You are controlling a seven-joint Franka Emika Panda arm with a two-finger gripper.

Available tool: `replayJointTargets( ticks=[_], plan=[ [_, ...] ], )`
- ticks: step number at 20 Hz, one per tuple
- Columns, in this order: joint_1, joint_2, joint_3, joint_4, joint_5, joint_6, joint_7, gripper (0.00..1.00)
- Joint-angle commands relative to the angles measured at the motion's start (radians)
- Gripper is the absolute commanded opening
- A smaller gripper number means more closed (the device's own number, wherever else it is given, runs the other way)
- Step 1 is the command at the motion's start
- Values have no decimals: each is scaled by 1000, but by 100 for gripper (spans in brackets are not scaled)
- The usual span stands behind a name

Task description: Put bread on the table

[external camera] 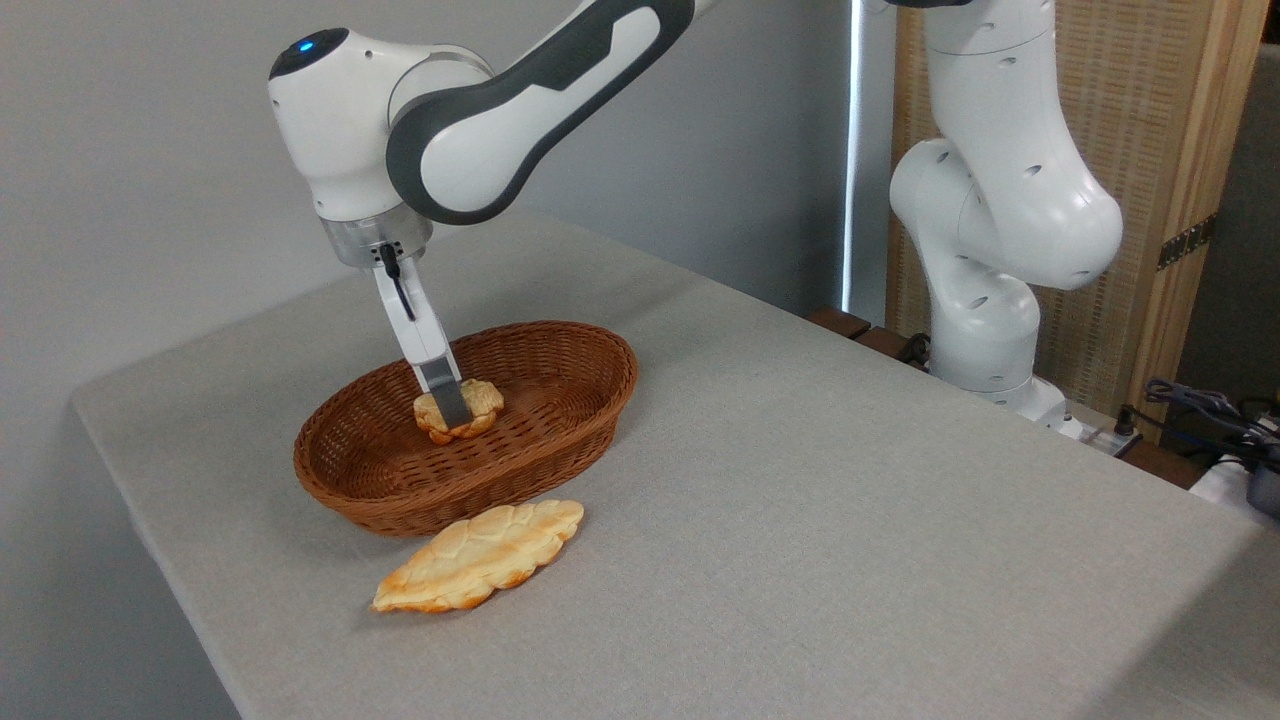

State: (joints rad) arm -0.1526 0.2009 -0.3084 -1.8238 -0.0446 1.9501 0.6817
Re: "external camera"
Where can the small round bread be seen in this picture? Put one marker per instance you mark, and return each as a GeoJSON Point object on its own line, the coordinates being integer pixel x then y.
{"type": "Point", "coordinates": [485, 400]}

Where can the white vertical light strip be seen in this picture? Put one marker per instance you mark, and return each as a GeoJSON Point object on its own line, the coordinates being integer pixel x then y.
{"type": "Point", "coordinates": [852, 150]}

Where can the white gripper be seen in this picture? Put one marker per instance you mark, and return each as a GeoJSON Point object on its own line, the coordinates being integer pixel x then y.
{"type": "Point", "coordinates": [422, 320]}

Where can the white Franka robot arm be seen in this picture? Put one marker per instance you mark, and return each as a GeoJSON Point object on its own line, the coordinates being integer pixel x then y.
{"type": "Point", "coordinates": [480, 150]}

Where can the long flat bread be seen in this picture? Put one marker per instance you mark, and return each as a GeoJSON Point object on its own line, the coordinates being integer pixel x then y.
{"type": "Point", "coordinates": [480, 555]}

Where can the wooden rattan screen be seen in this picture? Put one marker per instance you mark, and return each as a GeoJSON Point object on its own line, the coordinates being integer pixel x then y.
{"type": "Point", "coordinates": [1160, 120]}

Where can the brown wicker basket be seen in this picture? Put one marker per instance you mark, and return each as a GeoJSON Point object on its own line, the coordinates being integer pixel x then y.
{"type": "Point", "coordinates": [400, 480]}

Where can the metal screen hinge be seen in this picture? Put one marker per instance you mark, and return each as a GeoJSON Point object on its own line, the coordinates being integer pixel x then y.
{"type": "Point", "coordinates": [1188, 241]}

